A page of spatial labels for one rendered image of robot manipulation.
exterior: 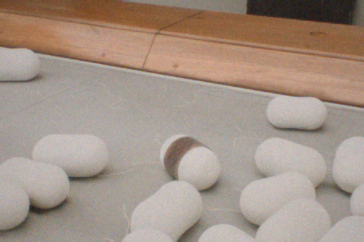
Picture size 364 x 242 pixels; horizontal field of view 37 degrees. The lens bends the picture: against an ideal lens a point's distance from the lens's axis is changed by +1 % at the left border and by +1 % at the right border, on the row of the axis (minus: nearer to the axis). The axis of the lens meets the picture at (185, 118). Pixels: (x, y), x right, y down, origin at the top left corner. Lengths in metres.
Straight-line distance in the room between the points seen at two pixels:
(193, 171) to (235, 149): 0.05
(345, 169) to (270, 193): 0.04
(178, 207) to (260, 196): 0.03
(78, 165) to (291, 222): 0.10
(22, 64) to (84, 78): 0.04
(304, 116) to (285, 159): 0.06
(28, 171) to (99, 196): 0.03
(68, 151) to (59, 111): 0.09
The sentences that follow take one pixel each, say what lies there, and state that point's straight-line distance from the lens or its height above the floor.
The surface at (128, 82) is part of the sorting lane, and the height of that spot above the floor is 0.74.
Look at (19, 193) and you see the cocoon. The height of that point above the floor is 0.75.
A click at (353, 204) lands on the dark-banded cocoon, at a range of 0.22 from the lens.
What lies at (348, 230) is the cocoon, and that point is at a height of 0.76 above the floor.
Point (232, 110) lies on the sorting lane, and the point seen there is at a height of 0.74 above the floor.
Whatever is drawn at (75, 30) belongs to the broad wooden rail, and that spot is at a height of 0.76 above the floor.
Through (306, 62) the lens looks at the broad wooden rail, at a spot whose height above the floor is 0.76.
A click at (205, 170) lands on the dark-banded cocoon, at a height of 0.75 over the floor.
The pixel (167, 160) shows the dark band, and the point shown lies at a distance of 0.24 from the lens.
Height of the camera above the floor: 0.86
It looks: 23 degrees down
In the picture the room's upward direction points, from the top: 1 degrees clockwise
